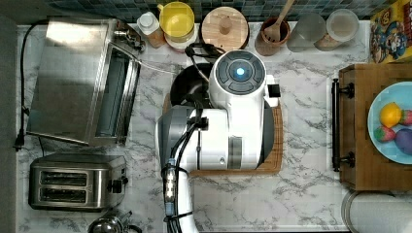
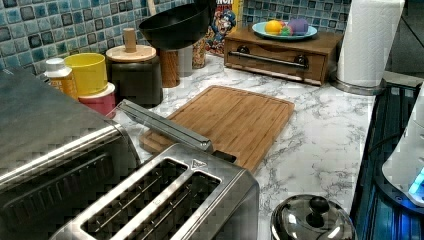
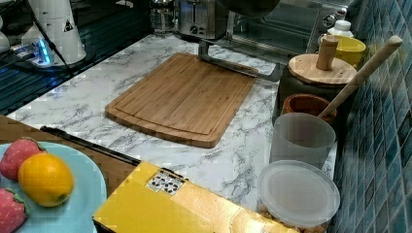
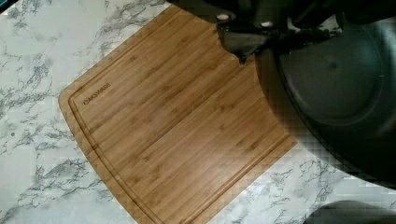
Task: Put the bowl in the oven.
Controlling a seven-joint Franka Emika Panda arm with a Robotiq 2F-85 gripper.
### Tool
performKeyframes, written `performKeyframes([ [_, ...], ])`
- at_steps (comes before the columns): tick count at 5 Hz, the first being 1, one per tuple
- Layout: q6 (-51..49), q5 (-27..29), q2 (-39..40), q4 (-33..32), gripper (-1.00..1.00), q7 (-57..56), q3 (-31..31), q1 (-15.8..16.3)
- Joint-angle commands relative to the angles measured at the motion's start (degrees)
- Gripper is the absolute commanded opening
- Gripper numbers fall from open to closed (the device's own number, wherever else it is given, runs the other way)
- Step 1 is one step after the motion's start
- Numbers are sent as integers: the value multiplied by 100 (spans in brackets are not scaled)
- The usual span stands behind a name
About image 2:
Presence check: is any orange bottle white cap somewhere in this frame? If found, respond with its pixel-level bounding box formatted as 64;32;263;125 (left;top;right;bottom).
44;58;78;100

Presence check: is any yellow cup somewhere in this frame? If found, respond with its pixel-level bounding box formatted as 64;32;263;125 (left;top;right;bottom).
64;53;108;96

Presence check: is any green pink toy fruit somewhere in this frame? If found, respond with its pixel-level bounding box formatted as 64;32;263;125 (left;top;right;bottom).
280;25;293;36

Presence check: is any white paper towel roll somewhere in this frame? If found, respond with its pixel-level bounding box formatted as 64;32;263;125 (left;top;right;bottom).
330;0;405;96

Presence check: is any frosted plastic tumbler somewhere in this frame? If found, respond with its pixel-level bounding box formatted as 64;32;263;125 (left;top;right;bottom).
178;46;193;77

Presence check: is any wooden utensil holder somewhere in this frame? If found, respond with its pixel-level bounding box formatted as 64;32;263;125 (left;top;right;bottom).
159;49;180;88

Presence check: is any orange toy fruit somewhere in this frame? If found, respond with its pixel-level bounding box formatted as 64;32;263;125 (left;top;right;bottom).
264;20;283;35

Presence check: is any clear cereal jar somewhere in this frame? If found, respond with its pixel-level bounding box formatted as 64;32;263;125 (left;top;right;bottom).
192;38;206;69

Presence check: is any black bowl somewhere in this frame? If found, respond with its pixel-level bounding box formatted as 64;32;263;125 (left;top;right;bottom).
139;0;217;50

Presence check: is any stainless steel toaster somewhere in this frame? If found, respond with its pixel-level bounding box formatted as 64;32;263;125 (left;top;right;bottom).
49;144;259;240

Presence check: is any light blue plate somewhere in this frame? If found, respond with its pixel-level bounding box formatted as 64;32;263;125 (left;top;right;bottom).
252;22;318;41

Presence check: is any purple toy fruit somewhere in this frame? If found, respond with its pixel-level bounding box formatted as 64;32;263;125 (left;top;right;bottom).
288;18;309;35

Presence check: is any silver toaster oven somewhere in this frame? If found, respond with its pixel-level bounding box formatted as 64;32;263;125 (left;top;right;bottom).
0;66;214;240

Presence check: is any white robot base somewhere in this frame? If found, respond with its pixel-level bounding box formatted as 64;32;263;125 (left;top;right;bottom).
375;84;423;215

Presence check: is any black canister wooden lid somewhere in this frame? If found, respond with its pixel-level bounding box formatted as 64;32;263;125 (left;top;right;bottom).
106;28;163;108

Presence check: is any cereal box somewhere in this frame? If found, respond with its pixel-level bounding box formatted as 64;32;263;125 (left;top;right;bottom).
206;0;243;56

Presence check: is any pink container white lid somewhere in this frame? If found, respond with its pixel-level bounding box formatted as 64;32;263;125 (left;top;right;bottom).
78;83;116;116

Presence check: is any wooden drawer box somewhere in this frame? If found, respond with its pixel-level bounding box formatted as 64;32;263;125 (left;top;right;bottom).
224;28;342;86

